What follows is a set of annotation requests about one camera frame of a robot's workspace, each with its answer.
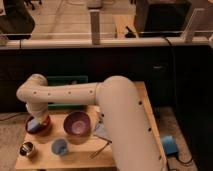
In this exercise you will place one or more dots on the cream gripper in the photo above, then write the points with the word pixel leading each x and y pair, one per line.
pixel 40 114

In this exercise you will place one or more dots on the blue sponge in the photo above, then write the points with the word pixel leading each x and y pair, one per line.
pixel 33 125

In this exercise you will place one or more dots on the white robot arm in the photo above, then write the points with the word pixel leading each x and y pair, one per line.
pixel 134 146

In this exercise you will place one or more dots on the red bowl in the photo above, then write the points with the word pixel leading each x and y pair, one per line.
pixel 43 130

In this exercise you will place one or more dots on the purple bowl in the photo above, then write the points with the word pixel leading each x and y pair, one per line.
pixel 77 123

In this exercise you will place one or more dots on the green plastic tray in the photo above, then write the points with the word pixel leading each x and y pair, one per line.
pixel 65 80

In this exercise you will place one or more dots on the small metal tin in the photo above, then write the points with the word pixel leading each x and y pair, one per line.
pixel 27 149

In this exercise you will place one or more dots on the blue cup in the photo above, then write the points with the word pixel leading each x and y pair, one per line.
pixel 59 147

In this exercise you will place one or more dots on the grey blue cloth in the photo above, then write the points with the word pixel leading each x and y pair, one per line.
pixel 100 131

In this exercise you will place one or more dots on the black office chair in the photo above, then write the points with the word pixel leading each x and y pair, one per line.
pixel 17 23

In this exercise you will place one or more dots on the black cabinet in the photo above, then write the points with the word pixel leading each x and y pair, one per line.
pixel 160 15

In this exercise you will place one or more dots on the grey metal post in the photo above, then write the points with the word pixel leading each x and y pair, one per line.
pixel 95 27

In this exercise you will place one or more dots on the grey slanted post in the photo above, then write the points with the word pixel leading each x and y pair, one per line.
pixel 193 22

